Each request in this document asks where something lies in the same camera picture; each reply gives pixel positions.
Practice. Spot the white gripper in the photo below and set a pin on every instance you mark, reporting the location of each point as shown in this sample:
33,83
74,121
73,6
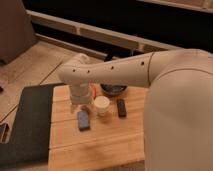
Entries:
80,94

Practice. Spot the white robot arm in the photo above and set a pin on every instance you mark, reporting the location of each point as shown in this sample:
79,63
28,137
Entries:
178,111

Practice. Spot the small orange object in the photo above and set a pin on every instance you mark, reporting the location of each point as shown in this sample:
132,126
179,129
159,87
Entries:
93,91

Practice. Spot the blue sponge block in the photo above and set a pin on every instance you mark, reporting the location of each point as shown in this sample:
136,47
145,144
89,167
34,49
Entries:
83,120

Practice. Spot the white plastic cup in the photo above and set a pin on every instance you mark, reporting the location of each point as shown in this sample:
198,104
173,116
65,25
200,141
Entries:
101,104

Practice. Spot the dark round bowl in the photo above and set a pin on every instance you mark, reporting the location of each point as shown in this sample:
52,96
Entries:
113,90

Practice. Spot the small black rectangular device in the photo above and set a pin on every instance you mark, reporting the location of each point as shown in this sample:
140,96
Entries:
121,108

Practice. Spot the dark grey floor mat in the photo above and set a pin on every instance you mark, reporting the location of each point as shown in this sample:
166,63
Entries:
29,141

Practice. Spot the grey cabinet at left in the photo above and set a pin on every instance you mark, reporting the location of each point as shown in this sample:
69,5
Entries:
16,32

